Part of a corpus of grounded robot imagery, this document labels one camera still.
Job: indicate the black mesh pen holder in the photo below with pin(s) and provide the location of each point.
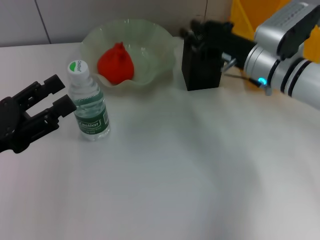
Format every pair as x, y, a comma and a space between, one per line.
200, 72

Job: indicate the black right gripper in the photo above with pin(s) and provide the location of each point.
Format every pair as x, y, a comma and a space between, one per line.
230, 42

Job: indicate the green glass fruit plate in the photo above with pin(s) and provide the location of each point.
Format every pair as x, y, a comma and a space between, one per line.
155, 42

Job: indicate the yellow plastic bin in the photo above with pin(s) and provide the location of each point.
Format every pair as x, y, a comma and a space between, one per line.
243, 17

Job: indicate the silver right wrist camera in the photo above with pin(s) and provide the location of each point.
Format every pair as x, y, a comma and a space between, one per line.
285, 27

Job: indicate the clear green-label water bottle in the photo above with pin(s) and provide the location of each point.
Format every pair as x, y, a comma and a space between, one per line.
87, 105

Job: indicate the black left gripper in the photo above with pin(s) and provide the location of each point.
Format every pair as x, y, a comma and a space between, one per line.
11, 125

